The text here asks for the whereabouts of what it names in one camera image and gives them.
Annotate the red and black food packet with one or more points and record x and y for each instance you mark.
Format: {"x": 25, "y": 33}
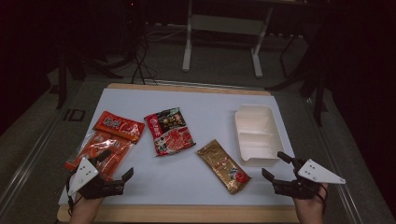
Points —
{"x": 169, "y": 132}

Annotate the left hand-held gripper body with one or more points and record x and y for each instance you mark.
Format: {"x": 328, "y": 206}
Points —
{"x": 93, "y": 186}

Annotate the gold foil packet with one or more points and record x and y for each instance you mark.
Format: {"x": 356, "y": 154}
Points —
{"x": 222, "y": 166}

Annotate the white table mat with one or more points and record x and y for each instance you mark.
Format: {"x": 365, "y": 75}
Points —
{"x": 193, "y": 102}

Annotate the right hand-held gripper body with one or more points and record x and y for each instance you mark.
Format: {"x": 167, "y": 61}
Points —
{"x": 299, "y": 186}

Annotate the white plastic tray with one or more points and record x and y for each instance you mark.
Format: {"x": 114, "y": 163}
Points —
{"x": 258, "y": 137}

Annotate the white metal stand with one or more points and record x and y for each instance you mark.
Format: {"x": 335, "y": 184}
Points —
{"x": 229, "y": 25}

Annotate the black tripod stand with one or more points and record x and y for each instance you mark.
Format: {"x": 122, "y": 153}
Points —
{"x": 311, "y": 71}

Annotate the person's left hand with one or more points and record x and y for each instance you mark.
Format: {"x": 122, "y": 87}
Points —
{"x": 88, "y": 208}

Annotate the person's right hand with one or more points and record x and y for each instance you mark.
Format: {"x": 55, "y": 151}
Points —
{"x": 309, "y": 210}

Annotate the black metal stand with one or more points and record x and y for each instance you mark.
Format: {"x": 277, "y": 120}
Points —
{"x": 62, "y": 81}

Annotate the orange and red snack packet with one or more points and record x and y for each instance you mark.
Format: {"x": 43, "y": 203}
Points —
{"x": 109, "y": 137}

